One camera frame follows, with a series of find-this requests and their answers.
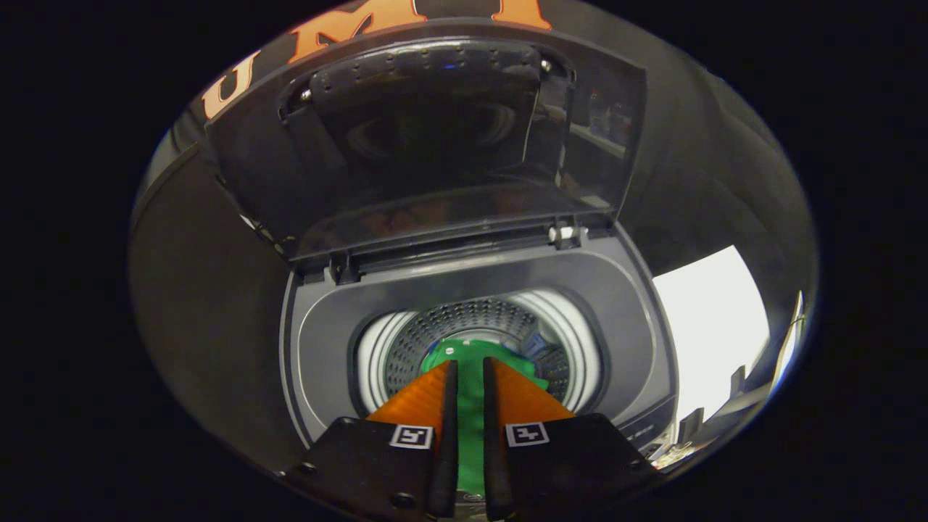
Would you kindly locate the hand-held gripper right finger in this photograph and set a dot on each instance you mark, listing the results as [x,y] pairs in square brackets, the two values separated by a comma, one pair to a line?
[493,442]

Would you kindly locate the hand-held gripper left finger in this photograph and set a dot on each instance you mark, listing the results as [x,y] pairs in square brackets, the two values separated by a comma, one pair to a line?
[449,435]

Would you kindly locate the green polo shirt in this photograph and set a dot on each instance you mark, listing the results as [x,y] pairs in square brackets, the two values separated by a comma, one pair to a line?
[471,391]

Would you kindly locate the dark washing machine lid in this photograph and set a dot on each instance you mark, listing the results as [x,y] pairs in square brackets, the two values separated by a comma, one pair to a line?
[435,130]

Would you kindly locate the white flat panel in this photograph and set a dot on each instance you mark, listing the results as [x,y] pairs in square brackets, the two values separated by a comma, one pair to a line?
[710,326]

